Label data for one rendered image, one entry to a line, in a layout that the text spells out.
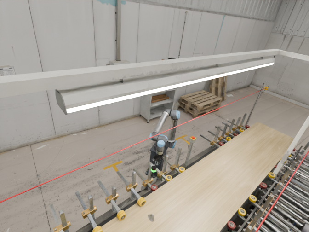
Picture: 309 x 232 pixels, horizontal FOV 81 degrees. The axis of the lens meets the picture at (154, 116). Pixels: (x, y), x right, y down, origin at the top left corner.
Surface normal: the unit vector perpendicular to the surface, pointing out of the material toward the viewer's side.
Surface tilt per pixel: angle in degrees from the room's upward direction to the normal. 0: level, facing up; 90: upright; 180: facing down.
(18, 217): 0
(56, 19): 90
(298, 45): 90
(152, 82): 61
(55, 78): 90
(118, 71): 90
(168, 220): 0
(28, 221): 0
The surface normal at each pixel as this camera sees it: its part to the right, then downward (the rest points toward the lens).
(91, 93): 0.62, -0.03
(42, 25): 0.59, 0.46
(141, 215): 0.11, -0.86
